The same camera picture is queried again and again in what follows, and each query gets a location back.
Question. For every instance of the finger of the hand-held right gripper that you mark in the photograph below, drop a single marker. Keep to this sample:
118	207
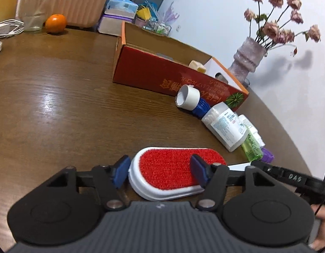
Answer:
283	175

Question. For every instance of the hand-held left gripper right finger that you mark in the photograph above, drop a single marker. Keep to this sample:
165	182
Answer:
199	170

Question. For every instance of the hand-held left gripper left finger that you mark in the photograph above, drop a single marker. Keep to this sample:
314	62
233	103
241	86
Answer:
120	172

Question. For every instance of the red and white lint brush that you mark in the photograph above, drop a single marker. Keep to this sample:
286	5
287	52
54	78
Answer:
166	168

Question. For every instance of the white cotton swab container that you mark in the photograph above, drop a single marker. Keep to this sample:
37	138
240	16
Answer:
224	125

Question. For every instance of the white tape roll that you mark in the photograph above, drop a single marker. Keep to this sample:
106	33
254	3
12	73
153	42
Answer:
187	97

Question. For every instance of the red orange cardboard box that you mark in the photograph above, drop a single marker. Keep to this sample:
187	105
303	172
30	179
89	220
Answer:
151	68

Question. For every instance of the person's right hand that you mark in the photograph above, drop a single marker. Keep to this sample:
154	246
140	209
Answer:
323	226

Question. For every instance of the white paper card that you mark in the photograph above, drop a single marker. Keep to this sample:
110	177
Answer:
238	166

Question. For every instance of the green transparent bottle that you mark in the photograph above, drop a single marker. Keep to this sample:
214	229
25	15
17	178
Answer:
252	147

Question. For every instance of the pale yellow soap block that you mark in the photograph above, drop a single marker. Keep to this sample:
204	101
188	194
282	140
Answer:
197	66

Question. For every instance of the pink textured vase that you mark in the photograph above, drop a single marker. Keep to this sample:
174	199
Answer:
245	58

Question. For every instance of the dried pink rose bouquet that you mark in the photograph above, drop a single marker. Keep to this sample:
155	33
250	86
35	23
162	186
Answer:
275	29

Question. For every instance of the cluttered storage rack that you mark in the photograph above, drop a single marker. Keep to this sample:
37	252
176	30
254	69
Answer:
158	26

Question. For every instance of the yellow plastic watering can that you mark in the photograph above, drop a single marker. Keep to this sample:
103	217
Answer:
145	13

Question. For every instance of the orange fruit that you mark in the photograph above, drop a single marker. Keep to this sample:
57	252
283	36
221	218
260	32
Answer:
55	23

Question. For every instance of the pink ribbed suitcase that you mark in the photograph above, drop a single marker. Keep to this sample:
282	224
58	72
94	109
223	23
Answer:
72	0

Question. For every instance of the clear drinking glass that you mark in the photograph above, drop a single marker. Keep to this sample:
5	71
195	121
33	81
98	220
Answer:
33	15

